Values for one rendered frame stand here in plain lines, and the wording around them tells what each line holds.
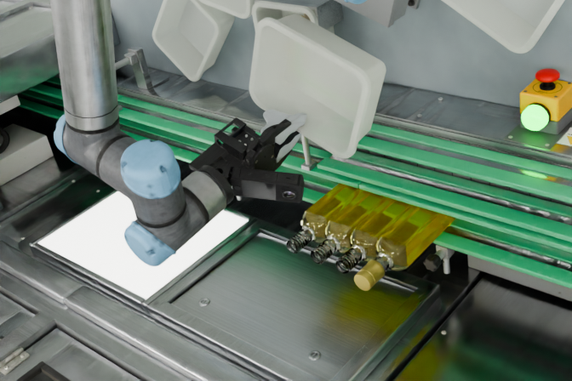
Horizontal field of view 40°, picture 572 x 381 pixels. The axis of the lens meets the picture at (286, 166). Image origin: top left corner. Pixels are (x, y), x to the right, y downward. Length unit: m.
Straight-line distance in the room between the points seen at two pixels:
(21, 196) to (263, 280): 0.85
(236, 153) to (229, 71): 0.75
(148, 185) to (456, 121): 0.64
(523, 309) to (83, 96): 0.88
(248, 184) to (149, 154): 0.21
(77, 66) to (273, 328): 0.65
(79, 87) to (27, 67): 1.04
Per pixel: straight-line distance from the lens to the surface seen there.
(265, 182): 1.20
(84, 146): 1.14
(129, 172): 1.06
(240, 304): 1.55
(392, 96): 1.58
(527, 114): 1.38
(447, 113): 1.49
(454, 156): 1.39
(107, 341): 1.60
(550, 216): 1.37
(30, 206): 2.16
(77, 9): 1.03
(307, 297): 1.53
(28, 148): 2.31
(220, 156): 1.24
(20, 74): 2.11
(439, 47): 1.54
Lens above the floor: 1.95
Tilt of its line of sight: 37 degrees down
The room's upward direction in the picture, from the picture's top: 127 degrees counter-clockwise
